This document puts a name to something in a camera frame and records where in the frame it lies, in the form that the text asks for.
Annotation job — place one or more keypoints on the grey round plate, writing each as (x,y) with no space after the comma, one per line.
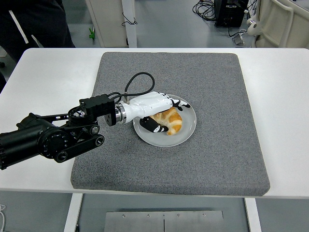
(169,141)

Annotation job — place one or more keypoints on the white table leg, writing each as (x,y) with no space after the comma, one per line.
(253,217)
(72,212)

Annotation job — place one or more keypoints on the grey metal plate with screws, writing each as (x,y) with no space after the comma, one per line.
(135,222)

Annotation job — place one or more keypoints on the black caster wheel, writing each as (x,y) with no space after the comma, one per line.
(2,65)

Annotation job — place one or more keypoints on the grey speckled mat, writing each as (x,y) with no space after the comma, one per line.
(193,72)

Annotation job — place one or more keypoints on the black computer case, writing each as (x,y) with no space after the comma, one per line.
(229,14)

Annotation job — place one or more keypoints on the small grey adapter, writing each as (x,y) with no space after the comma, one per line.
(238,40)

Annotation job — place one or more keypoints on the golden croissant bread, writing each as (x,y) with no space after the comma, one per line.
(175,120)

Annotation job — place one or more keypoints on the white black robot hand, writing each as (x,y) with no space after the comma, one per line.
(149,105)

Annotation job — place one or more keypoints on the cream plastic furniture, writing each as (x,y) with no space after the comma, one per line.
(277,24)

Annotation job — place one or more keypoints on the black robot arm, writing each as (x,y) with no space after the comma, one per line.
(29,140)

